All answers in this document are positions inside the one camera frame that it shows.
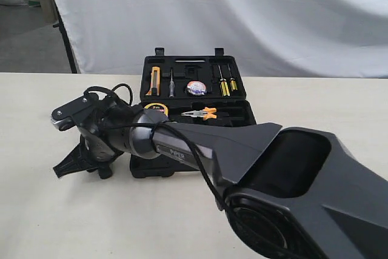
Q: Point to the small yellow black screwdriver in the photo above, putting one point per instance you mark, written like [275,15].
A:
[233,83]

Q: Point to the orange handled pliers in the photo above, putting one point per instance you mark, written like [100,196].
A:
[205,114]

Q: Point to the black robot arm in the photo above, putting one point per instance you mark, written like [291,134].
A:
[287,192]

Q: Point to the black electrical tape roll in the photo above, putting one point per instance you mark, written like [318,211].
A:
[196,88]

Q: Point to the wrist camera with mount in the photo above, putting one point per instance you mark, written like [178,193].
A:
[73,113]

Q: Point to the black plastic tool case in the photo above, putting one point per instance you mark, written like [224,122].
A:
[232,111]

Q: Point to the orange utility knife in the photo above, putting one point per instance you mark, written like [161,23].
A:
[155,77]

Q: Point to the black backdrop stand pole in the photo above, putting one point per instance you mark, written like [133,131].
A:
[68,49]

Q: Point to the white backdrop cloth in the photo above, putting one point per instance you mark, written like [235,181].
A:
[335,38]

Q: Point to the yellow tape measure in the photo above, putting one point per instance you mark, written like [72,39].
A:
[158,106]

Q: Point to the claw hammer black grip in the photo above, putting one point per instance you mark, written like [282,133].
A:
[104,171]

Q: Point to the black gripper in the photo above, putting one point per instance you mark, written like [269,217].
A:
[96,150]

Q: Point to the large yellow black screwdriver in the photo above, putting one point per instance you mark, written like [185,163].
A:
[223,83]

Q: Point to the clear handled test screwdriver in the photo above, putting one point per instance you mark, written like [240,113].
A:
[171,85]

